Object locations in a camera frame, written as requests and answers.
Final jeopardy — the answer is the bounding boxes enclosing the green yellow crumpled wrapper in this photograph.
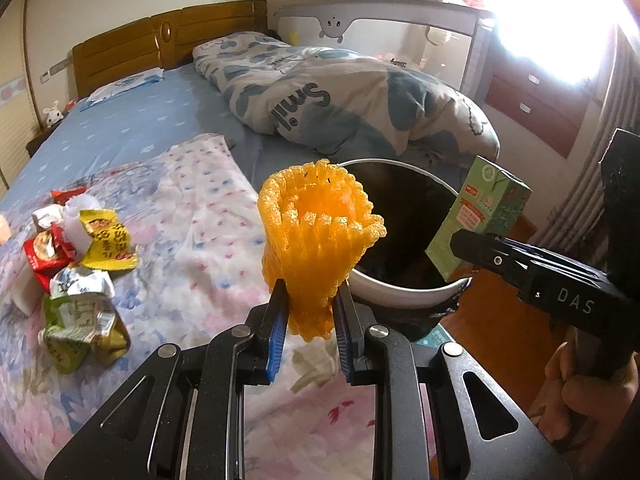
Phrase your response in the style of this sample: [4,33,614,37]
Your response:
[40,292,131,375]

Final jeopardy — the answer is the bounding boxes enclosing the red snack wrapper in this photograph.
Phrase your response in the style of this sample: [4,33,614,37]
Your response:
[23,224,82,292]

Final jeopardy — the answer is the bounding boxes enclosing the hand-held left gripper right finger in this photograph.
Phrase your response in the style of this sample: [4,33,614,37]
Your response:
[332,287,573,480]

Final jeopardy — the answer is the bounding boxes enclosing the silver foil wrapper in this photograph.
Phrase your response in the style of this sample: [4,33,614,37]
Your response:
[32,204,66,232]

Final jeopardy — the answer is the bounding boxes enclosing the white trash bin black liner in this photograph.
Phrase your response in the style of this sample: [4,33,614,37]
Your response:
[336,159,473,346]

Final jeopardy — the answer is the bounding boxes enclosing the white packet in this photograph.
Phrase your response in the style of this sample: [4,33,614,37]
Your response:
[9,259,47,317]

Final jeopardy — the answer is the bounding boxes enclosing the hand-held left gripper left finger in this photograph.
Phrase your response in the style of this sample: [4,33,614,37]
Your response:
[44,279,292,480]

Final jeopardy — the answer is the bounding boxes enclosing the white rabbit plush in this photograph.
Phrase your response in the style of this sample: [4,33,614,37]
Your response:
[44,101,69,129]

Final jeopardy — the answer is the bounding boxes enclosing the red-brown drawer dresser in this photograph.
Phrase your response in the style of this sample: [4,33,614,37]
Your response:
[482,35,612,162]

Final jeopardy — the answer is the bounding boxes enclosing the person's right hand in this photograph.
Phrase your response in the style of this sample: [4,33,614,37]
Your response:
[542,342,640,448]

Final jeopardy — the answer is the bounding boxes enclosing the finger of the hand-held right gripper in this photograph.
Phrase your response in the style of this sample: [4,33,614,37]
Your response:
[449,229,551,293]

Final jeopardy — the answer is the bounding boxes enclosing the striped side curtain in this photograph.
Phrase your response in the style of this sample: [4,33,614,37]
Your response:
[542,25,640,261]

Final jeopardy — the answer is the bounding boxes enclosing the white blue printed quilt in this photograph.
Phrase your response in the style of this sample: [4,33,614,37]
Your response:
[192,31,501,157]

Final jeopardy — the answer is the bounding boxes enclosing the silver blue-print wrapper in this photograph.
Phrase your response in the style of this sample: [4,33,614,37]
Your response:
[49,265,117,307]

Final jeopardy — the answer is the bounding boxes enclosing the blue bed sheet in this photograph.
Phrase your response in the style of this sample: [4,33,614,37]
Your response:
[0,57,471,261]

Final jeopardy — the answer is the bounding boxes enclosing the yellow snack wrapper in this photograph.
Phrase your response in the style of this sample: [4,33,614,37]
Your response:
[80,209,140,272]

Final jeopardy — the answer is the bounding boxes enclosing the floral blanket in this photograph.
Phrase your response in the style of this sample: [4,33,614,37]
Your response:
[0,133,397,480]

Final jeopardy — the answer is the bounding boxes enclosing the blue white pillow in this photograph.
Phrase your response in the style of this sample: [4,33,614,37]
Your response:
[80,66,166,112]

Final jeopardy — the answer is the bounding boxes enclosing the dark wooden nightstand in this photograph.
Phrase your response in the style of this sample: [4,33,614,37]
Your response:
[26,124,57,159]

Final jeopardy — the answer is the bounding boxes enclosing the orange-red snack wrapper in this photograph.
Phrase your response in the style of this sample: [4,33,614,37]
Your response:
[51,186,89,207]

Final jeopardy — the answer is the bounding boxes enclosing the green drink carton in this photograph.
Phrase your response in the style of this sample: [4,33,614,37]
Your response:
[425,155,533,282]

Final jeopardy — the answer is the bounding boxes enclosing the orange foam fruit net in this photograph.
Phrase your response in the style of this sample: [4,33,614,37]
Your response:
[257,159,388,345]

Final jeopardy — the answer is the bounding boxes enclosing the white foam fruit net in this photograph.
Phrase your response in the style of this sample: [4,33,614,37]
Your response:
[59,195,104,257]

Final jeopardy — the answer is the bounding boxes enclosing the wooden headboard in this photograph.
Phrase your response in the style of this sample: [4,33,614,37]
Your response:
[72,0,269,102]

